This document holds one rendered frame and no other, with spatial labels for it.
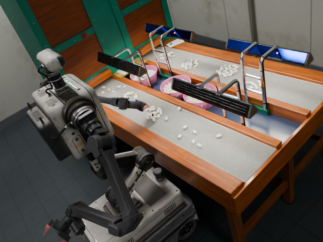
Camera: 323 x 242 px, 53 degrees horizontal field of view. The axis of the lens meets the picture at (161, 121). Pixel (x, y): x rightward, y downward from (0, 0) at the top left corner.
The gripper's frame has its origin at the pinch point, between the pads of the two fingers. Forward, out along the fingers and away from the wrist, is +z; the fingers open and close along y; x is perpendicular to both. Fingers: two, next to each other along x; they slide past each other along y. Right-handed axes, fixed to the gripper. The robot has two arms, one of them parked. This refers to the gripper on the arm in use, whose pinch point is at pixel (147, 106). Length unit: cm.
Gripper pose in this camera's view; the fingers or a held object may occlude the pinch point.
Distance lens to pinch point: 244.0
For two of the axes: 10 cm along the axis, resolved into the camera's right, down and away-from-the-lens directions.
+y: -6.5, -3.2, 6.9
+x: -2.5, 9.5, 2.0
